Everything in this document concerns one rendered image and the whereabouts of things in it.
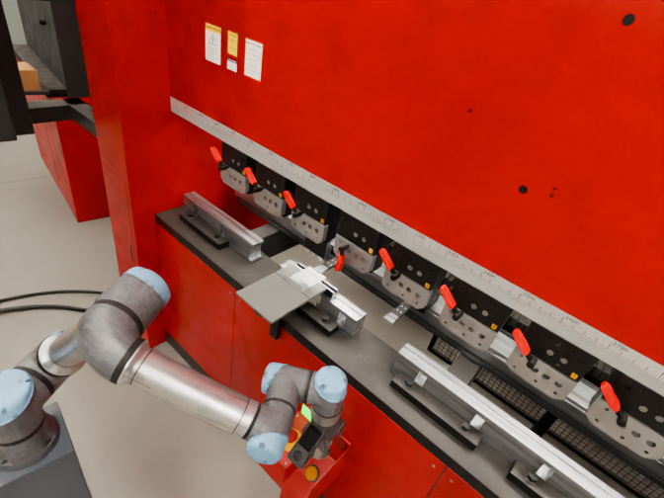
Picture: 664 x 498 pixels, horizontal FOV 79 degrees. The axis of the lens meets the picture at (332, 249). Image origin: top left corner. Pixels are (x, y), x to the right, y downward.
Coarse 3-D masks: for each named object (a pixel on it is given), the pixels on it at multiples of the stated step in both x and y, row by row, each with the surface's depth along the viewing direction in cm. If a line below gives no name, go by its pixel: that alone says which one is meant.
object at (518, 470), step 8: (512, 464) 113; (520, 464) 112; (512, 472) 109; (520, 472) 110; (512, 480) 110; (520, 480) 108; (520, 488) 109; (528, 488) 107; (536, 488) 107; (544, 488) 107; (552, 488) 108; (536, 496) 106; (544, 496) 106; (552, 496) 106; (560, 496) 106
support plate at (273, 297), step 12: (276, 276) 145; (288, 276) 146; (252, 288) 138; (264, 288) 139; (276, 288) 140; (288, 288) 141; (312, 288) 143; (324, 288) 144; (252, 300) 132; (264, 300) 133; (276, 300) 134; (288, 300) 135; (300, 300) 137; (264, 312) 129; (276, 312) 130; (288, 312) 131
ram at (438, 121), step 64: (192, 0) 135; (256, 0) 117; (320, 0) 103; (384, 0) 92; (448, 0) 83; (512, 0) 76; (576, 0) 70; (640, 0) 65; (192, 64) 147; (320, 64) 110; (384, 64) 97; (448, 64) 88; (512, 64) 80; (576, 64) 73; (640, 64) 67; (256, 128) 136; (320, 128) 117; (384, 128) 103; (448, 128) 93; (512, 128) 84; (576, 128) 76; (640, 128) 70; (320, 192) 126; (384, 192) 110; (448, 192) 98; (512, 192) 88; (576, 192) 80; (640, 192) 73; (512, 256) 93; (576, 256) 84; (640, 256) 76; (640, 320) 80
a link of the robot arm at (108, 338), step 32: (96, 320) 76; (128, 320) 80; (96, 352) 74; (128, 352) 76; (160, 384) 76; (192, 384) 78; (224, 416) 78; (256, 416) 80; (288, 416) 84; (256, 448) 78
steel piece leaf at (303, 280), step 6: (306, 270) 150; (294, 276) 146; (300, 276) 147; (306, 276) 148; (312, 276) 148; (294, 282) 141; (300, 282) 144; (306, 282) 145; (312, 282) 145; (318, 282) 146; (300, 288) 140; (306, 288) 142
